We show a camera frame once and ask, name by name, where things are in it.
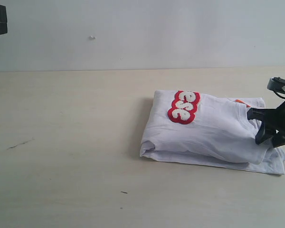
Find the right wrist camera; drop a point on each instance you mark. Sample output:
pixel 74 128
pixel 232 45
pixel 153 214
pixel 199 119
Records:
pixel 276 84

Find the orange neck tag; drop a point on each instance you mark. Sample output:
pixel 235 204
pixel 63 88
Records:
pixel 241 102

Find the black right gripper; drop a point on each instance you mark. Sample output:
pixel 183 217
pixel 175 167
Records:
pixel 272 120

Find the white t-shirt red lettering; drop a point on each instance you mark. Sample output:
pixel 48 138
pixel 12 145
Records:
pixel 194 128

